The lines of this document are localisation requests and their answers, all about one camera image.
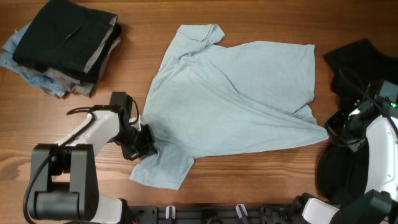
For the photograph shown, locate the light blue t-shirt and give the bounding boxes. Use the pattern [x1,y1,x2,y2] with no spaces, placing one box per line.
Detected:
[130,24,328,190]

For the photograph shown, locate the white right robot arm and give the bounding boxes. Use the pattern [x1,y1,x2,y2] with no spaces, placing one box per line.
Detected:
[292,80,397,223]

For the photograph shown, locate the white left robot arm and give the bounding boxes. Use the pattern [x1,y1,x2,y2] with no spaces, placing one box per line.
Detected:
[22,105,156,223]

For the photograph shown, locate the black clothes pile right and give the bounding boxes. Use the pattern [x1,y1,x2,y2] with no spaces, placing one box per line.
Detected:
[317,38,398,206]

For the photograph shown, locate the grey folded garment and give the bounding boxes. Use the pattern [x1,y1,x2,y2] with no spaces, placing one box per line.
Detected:
[18,35,121,98]

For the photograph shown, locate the black folded garment on stack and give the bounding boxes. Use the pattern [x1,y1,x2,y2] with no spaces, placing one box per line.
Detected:
[12,0,121,83]

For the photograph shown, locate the blue denim folded jeans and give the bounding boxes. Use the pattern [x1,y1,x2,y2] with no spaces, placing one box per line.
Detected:
[1,23,68,98]

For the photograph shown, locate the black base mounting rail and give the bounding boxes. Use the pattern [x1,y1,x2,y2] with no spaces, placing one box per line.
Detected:
[124,204,306,224]

